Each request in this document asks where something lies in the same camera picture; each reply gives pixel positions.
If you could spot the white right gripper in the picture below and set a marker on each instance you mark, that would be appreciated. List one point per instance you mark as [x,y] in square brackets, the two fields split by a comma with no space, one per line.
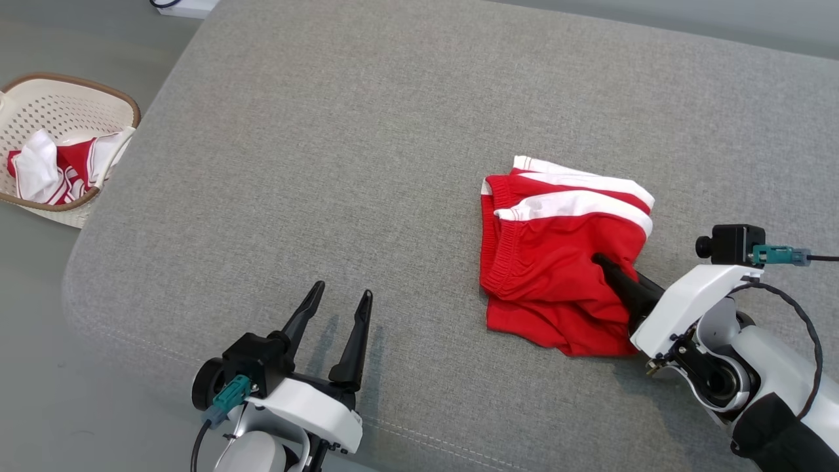
[688,301]

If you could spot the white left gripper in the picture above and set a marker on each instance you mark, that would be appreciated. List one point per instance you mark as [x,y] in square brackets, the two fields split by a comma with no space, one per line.
[314,413]

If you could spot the red shorts white stripes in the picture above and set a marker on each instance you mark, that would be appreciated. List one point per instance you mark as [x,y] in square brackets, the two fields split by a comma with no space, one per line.
[550,275]

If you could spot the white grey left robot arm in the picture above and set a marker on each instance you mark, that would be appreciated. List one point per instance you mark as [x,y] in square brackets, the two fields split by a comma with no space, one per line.
[252,455]

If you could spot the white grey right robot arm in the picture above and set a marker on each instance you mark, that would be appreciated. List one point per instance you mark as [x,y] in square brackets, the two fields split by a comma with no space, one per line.
[780,367]

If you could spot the crumpled red white garment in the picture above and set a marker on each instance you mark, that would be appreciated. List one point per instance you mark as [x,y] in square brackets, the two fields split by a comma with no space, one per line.
[36,167]

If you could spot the white power strip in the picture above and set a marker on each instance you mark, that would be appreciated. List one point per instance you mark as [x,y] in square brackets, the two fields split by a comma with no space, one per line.
[193,8]

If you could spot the cream laundry basket brown rim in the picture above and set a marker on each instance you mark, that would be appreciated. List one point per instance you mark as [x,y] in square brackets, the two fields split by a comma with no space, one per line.
[59,105]

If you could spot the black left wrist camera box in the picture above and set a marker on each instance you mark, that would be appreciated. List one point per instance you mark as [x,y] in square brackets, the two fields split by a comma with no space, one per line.
[255,360]

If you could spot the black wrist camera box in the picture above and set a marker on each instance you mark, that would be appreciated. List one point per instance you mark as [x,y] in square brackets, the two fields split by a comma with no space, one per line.
[734,244]
[255,360]

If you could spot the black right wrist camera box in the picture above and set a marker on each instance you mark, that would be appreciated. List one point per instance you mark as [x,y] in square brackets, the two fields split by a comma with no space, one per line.
[734,244]

